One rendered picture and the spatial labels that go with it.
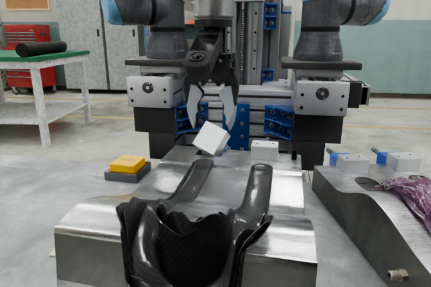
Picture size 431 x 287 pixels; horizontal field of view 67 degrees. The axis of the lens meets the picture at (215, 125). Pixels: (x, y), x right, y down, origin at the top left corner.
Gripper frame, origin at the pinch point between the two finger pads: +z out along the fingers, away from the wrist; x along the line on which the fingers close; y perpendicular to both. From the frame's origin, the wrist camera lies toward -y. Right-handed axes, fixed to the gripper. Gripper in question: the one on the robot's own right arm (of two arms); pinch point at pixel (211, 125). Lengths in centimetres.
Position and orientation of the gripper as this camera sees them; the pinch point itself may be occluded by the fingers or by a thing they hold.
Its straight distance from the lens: 64.2
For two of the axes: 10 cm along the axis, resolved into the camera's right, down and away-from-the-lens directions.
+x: -9.8, -0.6, 2.0
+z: 0.0, 9.6, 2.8
